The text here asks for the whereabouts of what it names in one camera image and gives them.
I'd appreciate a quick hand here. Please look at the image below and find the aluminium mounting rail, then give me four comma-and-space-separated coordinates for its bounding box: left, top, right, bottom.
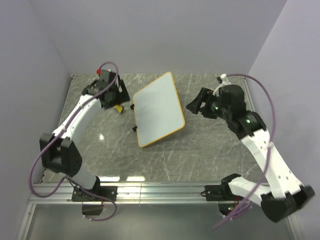
27, 181, 271, 205

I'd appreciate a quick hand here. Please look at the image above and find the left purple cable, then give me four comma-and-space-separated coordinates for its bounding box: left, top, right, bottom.
29, 61, 120, 222

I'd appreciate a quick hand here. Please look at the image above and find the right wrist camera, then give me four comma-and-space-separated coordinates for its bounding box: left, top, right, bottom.
216, 73, 231, 91

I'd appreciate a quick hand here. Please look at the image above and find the aluminium side rail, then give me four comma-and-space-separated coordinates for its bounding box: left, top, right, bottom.
242, 77, 256, 112

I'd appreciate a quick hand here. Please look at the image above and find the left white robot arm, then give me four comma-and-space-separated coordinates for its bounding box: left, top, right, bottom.
39, 70, 130, 201

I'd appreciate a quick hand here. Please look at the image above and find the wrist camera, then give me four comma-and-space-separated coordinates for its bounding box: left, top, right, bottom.
216, 73, 231, 91
96, 69, 114, 82

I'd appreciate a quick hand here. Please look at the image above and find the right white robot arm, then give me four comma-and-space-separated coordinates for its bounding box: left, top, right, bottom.
186, 84, 315, 223

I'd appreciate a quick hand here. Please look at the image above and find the yellow-framed whiteboard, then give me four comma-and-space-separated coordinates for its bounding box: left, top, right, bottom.
132, 71, 186, 148

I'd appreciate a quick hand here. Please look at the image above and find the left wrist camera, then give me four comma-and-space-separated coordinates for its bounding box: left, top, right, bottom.
96, 69, 114, 82

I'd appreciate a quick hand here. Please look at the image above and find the yellow whiteboard eraser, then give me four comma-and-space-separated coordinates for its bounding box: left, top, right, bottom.
113, 105, 124, 114

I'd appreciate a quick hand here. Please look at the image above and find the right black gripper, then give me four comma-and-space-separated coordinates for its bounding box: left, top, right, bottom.
185, 87, 231, 121

